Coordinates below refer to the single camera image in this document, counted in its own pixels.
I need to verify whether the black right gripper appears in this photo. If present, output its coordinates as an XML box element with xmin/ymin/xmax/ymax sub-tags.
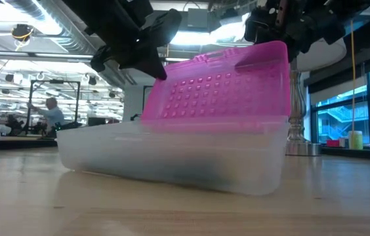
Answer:
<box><xmin>235</xmin><ymin>0</ymin><xmax>330</xmax><ymax>71</ymax></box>

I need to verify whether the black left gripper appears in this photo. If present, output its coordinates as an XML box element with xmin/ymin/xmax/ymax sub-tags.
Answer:
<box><xmin>62</xmin><ymin>0</ymin><xmax>183</xmax><ymax>81</ymax></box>

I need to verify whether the clear box with pink lid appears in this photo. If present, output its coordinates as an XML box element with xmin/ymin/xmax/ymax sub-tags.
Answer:
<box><xmin>56</xmin><ymin>40</ymin><xmax>291</xmax><ymax>197</ymax></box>

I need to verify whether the grey ceiling box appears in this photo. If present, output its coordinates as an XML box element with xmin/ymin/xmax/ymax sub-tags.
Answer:
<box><xmin>187</xmin><ymin>8</ymin><xmax>209</xmax><ymax>29</ymax></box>

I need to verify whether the silver lamp with white shade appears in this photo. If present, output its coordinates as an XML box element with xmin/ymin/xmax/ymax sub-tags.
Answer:
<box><xmin>285</xmin><ymin>37</ymin><xmax>347</xmax><ymax>157</ymax></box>

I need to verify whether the large window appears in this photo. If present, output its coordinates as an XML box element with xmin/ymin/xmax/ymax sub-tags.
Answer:
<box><xmin>309</xmin><ymin>62</ymin><xmax>370</xmax><ymax>147</ymax></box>

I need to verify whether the small black monitor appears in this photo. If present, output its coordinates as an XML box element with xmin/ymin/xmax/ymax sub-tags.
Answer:
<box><xmin>87</xmin><ymin>117</ymin><xmax>107</xmax><ymax>127</ymax></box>

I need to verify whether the green-yellow cup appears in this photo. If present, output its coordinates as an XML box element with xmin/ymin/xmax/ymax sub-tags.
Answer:
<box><xmin>348</xmin><ymin>130</ymin><xmax>364</xmax><ymax>150</ymax></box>

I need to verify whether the long ceiling light bar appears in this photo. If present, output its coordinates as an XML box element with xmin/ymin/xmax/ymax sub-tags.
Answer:
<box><xmin>0</xmin><ymin>49</ymin><xmax>186</xmax><ymax>66</ymax></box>

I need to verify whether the person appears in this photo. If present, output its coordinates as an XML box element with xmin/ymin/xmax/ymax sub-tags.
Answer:
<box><xmin>27</xmin><ymin>97</ymin><xmax>65</xmax><ymax>138</ymax></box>

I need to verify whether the black gantry frame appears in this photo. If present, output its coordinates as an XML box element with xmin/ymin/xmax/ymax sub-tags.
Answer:
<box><xmin>26</xmin><ymin>79</ymin><xmax>81</xmax><ymax>136</ymax></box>

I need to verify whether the coiled yellow ceiling cable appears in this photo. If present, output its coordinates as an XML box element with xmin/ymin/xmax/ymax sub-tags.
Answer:
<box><xmin>10</xmin><ymin>23</ymin><xmax>35</xmax><ymax>43</ymax></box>

